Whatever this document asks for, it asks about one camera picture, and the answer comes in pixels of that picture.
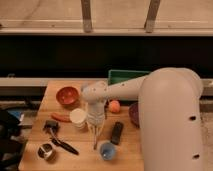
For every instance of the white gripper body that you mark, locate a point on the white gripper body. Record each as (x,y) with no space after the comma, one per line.
(96,113)

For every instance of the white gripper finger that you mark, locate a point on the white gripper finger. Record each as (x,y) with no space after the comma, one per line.
(100,128)
(91,129)

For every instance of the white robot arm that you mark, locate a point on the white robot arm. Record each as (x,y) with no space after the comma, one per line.
(169,116)

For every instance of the black remote control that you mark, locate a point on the black remote control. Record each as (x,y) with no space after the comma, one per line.
(116,133)

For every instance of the white cup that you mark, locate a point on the white cup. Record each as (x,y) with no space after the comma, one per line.
(78,118)

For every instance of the orange fruit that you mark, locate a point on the orange fruit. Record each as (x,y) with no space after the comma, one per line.
(114,106)

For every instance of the blue cup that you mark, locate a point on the blue cup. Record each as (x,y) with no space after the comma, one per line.
(107,151)

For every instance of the red bowl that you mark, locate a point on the red bowl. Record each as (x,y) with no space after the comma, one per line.
(67,96)

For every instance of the purple bowl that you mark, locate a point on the purple bowl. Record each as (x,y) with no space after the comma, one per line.
(133,114)

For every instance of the orange carrot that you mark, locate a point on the orange carrot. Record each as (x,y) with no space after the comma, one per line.
(61,118)

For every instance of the green plastic bin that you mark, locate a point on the green plastic bin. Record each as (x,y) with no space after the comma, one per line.
(117,76)

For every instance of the round tin can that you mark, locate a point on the round tin can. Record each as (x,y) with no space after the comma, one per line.
(46,152)

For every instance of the black chair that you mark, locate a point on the black chair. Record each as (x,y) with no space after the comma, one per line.
(10,150)

